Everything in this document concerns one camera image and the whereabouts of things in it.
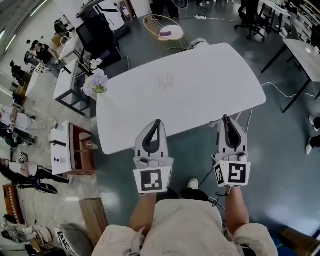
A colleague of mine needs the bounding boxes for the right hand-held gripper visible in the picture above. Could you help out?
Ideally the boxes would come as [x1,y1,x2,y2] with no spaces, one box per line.
[211,114,252,188]

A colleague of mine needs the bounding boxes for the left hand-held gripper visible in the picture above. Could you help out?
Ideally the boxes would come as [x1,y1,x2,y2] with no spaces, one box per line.
[132,119,175,195]

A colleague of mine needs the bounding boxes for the small metal spoon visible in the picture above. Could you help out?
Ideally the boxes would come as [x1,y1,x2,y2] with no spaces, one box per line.
[208,116,227,128]

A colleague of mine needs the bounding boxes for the clear wine glass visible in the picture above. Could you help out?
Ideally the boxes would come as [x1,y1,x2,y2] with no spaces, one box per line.
[157,73,175,92]

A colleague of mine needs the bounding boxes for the person's left forearm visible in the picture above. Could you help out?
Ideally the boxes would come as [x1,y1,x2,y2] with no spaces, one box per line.
[128,192,157,237]

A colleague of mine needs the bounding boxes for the person's right forearm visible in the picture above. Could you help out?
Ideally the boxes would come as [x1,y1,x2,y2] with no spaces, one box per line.
[224,186,250,235]

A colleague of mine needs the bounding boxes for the person's black trousers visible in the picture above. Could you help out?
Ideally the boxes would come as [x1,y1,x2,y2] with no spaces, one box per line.
[156,187,213,202]

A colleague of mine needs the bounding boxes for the purple flower bouquet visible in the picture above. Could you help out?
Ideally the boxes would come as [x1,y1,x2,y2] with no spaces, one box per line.
[82,67,110,97]

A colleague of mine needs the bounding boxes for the person's beige shirt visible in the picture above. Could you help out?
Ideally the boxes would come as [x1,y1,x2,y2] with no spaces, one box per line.
[91,198,280,256]

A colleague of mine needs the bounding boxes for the brown wooden board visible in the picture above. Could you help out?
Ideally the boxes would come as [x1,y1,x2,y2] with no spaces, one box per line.
[79,197,110,247]

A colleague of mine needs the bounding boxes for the white flower bunch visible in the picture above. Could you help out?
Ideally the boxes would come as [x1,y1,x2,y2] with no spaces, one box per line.
[89,57,104,71]

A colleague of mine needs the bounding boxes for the white round appliance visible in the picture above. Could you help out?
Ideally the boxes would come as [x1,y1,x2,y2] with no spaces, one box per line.
[187,37,211,51]

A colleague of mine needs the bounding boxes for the grey desk black legs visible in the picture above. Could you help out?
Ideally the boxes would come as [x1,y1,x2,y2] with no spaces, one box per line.
[260,38,320,114]

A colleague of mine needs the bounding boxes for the brown box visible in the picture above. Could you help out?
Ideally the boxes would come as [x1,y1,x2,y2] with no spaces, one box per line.
[277,226,320,256]

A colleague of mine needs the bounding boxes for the grey cushion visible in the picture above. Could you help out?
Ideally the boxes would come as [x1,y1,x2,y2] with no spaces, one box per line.
[59,222,95,256]

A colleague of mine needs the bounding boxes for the white bag black print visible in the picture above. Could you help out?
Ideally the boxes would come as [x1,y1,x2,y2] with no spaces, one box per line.
[54,226,71,252]

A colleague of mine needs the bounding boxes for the white and black machine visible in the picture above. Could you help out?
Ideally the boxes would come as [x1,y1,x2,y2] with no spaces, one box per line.
[93,0,131,32]

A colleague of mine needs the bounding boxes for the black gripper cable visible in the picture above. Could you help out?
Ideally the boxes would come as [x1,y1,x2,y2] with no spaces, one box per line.
[208,191,227,208]

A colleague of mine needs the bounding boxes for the white floor cable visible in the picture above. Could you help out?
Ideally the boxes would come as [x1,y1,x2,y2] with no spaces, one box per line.
[259,81,320,100]

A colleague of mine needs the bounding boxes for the white desk black frame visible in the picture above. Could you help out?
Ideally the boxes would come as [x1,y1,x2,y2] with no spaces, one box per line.
[54,58,91,117]
[24,63,55,98]

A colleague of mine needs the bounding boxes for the gold wire chair pink cushion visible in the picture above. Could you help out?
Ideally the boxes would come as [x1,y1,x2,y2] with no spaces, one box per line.
[142,14,189,53]

